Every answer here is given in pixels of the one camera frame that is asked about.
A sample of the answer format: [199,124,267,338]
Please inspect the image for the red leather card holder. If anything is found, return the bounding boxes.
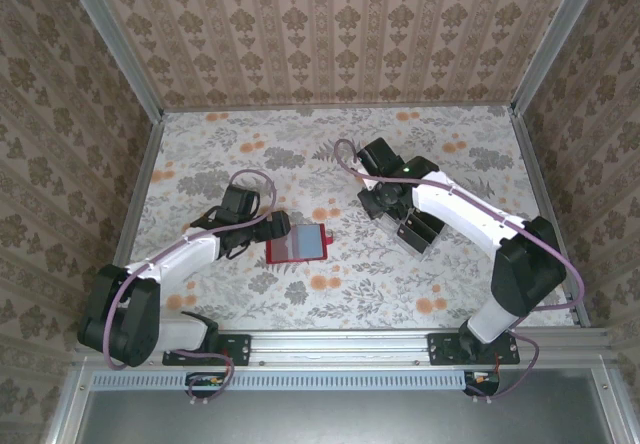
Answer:
[264,222,335,266]

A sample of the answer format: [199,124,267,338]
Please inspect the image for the black credit card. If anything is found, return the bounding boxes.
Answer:
[419,211,442,243]
[397,213,432,256]

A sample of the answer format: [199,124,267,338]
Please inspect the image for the blue-grey card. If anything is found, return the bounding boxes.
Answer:
[292,224,326,260]

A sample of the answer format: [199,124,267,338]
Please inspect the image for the clear acrylic card stand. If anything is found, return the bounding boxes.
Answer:
[378,207,447,266]

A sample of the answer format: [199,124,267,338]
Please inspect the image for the floral patterned table sheet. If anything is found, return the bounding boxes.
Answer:
[127,105,576,331]

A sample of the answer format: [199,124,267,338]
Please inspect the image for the black connector board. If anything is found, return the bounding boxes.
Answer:
[464,369,501,396]
[185,371,226,398]

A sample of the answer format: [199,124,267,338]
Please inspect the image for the grey metal panel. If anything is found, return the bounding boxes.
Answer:
[47,368,626,444]

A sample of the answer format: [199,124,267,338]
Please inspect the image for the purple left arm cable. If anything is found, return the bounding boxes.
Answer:
[102,168,279,405]

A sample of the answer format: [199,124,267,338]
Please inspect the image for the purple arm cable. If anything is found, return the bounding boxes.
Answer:
[333,138,585,403]
[102,168,279,405]

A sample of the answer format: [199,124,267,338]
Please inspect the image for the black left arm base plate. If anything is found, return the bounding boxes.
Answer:
[162,332,251,368]

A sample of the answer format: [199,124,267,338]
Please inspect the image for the aluminium side rail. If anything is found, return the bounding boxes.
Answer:
[509,108,592,328]
[110,111,165,333]

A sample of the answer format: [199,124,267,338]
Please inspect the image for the aluminium mounting rail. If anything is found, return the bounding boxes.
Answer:
[74,328,614,365]

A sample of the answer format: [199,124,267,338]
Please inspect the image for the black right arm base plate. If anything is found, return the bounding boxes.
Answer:
[427,332,521,367]

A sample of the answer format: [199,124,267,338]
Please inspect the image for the grey slotted cable duct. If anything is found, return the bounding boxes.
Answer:
[92,369,501,390]

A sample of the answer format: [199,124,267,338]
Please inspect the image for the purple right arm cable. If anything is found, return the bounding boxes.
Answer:
[333,138,585,403]

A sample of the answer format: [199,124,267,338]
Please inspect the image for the aluminium frame post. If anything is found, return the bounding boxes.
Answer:
[509,0,609,115]
[58,0,166,123]

